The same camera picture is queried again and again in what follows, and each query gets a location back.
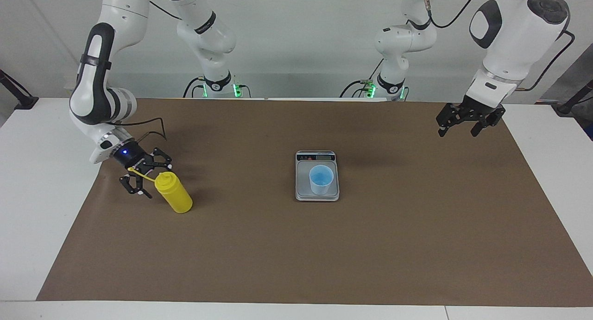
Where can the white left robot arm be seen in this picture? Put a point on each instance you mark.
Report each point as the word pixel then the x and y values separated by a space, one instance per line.
pixel 514 42

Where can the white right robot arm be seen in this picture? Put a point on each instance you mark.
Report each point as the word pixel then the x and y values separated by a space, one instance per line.
pixel 88 88

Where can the light blue plastic cup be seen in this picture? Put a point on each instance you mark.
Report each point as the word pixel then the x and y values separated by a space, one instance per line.
pixel 321 181

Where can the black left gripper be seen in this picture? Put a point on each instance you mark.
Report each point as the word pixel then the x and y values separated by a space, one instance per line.
pixel 479 111

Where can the yellow squeeze bottle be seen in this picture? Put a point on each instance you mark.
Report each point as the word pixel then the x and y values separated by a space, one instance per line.
pixel 173 195

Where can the black clamp stand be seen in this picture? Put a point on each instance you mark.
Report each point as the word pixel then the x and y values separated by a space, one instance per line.
pixel 572 102
pixel 21 99

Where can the brown table mat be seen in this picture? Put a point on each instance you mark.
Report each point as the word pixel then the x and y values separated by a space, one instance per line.
pixel 296 246

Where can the silver digital kitchen scale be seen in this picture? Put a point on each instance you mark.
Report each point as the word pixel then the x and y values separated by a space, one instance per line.
pixel 303 192

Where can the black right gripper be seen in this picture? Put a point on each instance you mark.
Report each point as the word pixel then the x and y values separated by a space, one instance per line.
pixel 132 155

